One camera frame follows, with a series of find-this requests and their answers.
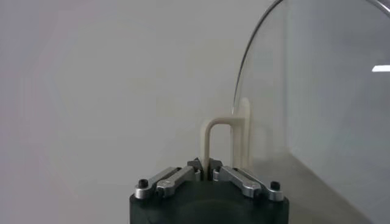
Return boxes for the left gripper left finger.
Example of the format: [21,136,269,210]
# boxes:
[133,157,203,200]

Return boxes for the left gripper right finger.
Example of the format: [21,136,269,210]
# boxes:
[208,158,286,202]

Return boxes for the glass lid with cream handle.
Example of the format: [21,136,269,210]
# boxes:
[199,0,390,224]

